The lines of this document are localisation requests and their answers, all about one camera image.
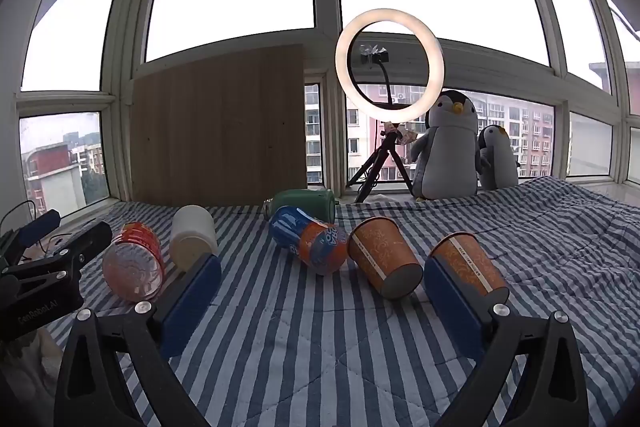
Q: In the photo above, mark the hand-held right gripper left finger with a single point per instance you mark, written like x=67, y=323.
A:
x=192, y=297

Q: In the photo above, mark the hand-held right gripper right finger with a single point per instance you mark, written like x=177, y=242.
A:
x=450, y=307

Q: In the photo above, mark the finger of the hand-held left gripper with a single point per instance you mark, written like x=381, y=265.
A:
x=39, y=224
x=85, y=241

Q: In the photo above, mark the orange patterned paper cup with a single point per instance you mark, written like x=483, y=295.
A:
x=470, y=262
x=380, y=252

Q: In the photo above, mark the red transparent plastic cup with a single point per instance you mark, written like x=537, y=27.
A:
x=134, y=267

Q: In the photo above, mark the white cup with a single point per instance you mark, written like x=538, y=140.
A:
x=192, y=232

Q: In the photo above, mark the blue and orange paper cup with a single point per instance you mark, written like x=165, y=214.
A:
x=315, y=247

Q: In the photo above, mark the green cup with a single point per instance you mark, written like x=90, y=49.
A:
x=305, y=202

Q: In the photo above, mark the striped blue white blanket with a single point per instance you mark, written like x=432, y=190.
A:
x=300, y=337

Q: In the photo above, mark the large penguin plush toy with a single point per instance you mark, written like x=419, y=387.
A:
x=445, y=157

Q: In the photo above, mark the small penguin plush toy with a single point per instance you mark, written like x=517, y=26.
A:
x=497, y=162

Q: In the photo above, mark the black tripod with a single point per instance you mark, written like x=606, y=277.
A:
x=372, y=167

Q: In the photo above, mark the wooden board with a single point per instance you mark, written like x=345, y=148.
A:
x=220, y=127

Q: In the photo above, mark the black gooseneck phone holder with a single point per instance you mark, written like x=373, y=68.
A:
x=374, y=55

